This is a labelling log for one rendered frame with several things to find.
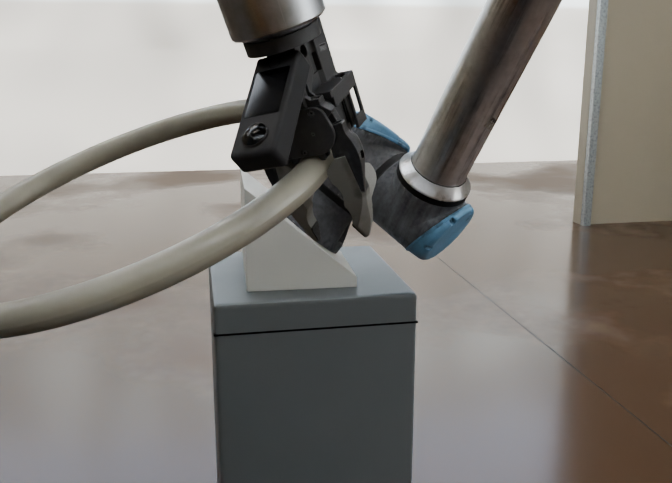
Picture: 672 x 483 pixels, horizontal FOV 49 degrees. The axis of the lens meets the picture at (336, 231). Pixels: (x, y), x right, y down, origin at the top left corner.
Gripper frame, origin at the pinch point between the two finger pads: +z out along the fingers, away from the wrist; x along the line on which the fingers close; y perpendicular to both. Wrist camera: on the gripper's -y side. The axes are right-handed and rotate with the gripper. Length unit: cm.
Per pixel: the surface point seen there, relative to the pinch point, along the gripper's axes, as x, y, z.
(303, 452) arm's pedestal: 43, 34, 68
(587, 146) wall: 47, 500, 213
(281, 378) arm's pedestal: 43, 37, 51
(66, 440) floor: 173, 75, 113
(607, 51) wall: 25, 531, 150
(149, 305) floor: 240, 201, 142
